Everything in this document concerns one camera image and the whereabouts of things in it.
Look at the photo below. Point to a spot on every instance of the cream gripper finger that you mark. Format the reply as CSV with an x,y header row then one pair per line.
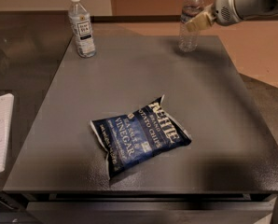
x,y
201,22
208,10

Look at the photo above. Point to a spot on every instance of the grey robot gripper body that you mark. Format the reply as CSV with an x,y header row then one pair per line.
x,y
223,9

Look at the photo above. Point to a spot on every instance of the clear plastic water bottle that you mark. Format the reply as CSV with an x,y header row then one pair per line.
x,y
190,9

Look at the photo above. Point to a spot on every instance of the tea bottle with white label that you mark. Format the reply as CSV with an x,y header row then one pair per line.
x,y
81,25

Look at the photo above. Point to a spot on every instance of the blue kettle chip bag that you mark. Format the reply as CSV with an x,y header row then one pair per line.
x,y
132,138

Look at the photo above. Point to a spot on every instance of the dark drawer front under table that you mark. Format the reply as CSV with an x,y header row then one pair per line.
x,y
152,212

